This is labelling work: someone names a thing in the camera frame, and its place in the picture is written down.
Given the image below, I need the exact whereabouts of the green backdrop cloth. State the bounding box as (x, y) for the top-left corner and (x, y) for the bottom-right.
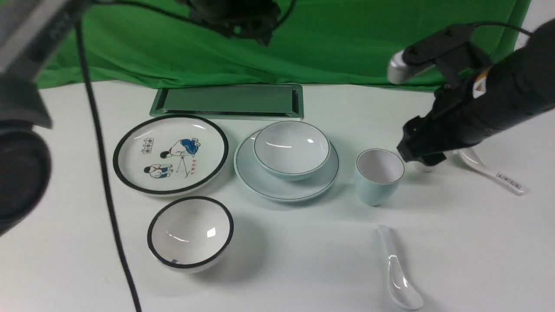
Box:
(37, 0), (532, 92)

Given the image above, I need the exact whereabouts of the black rimmed illustrated plate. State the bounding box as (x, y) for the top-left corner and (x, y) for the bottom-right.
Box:
(112, 115), (229, 197)

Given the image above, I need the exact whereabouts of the black rimmed white bowl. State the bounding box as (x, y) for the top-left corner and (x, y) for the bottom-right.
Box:
(147, 196), (235, 274)

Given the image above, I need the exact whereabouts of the pale blue plate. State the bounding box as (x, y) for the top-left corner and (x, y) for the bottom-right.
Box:
(233, 130), (340, 203)

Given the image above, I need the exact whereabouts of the pale blue bowl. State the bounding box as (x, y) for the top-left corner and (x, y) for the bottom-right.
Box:
(252, 121), (331, 181)

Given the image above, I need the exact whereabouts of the plain white ceramic spoon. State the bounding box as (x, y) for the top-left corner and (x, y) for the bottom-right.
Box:
(377, 225), (424, 311)

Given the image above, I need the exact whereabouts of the metal cable hatch lid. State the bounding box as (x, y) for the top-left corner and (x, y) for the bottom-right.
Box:
(150, 84), (304, 121)

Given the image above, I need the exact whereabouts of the black cable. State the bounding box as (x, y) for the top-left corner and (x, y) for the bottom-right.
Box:
(75, 0), (297, 312)

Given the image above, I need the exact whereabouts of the pale blue cup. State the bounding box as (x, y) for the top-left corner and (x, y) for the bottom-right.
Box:
(353, 148), (405, 207)

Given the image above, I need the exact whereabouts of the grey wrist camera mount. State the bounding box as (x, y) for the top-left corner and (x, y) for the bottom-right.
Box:
(387, 23), (493, 89)

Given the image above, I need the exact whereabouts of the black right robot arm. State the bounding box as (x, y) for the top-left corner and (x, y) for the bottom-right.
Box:
(387, 20), (555, 167)

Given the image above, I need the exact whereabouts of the white spoon with print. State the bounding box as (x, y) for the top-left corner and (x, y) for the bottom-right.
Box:
(456, 148), (527, 195)

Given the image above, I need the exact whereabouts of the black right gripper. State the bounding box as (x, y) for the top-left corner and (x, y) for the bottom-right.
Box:
(397, 78), (494, 167)

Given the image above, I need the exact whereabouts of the black rimmed white cup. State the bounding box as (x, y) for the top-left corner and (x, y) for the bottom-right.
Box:
(408, 161), (435, 172)

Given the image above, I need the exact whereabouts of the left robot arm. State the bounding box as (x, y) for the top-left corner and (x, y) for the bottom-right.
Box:
(0, 0), (93, 234)

